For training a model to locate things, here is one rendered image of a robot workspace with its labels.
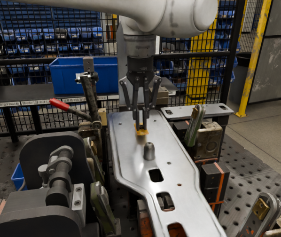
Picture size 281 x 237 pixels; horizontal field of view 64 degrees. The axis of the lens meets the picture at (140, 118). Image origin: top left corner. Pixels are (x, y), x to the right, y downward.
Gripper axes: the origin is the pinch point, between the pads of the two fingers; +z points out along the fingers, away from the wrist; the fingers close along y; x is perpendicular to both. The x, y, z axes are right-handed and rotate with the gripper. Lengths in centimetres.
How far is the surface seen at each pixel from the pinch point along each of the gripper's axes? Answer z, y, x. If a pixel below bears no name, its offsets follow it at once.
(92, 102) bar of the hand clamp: -8.0, -14.7, -2.3
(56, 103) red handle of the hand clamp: -8.3, -24.7, -1.5
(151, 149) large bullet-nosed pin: 2.0, 0.0, -14.6
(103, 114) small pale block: -0.1, -11.8, 5.7
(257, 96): 84, 203, 194
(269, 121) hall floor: 109, 206, 165
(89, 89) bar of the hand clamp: -12.1, -15.1, -2.3
